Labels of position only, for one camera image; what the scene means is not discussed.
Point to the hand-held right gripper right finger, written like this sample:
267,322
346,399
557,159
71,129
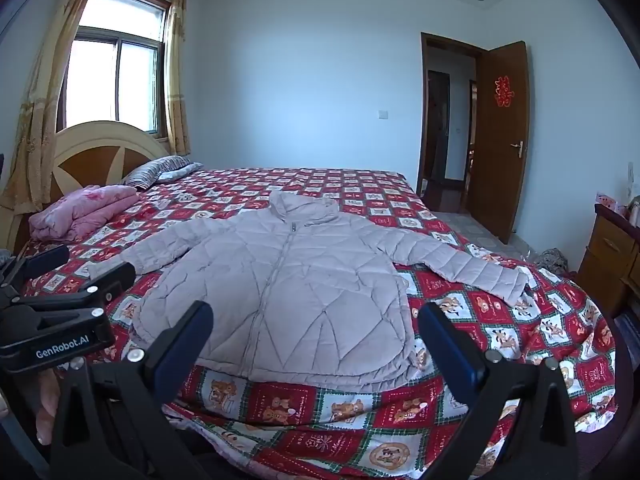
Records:
452,355

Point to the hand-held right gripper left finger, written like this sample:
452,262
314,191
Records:
187,340

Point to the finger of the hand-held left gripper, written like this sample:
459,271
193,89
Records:
112,280
40,262

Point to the light grey quilted jacket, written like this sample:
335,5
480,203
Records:
300,310

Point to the person's left hand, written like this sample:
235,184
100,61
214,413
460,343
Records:
47,395

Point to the pink folded quilt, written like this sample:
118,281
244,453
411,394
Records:
85,210

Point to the red printed bedspread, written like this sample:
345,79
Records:
525,330

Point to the striped pillow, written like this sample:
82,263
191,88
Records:
150,172

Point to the wooden bed headboard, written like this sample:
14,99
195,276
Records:
100,160

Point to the grey patterned pillow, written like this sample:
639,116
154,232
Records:
182,171

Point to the grey cloth pile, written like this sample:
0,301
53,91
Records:
554,261

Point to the wide yellow curtain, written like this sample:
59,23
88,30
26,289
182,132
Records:
45,110

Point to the wooden cabinet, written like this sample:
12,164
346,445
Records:
605,250

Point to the brown wooden door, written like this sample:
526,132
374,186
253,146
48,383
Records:
500,170

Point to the window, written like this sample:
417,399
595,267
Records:
135,80

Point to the narrow yellow curtain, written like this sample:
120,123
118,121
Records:
176,85

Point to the pink box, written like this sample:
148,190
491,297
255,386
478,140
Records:
606,201

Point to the metal kettle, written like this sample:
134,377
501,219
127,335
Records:
634,211

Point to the red paper door decoration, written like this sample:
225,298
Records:
503,91

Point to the brown door frame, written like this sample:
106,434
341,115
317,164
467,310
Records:
425,110

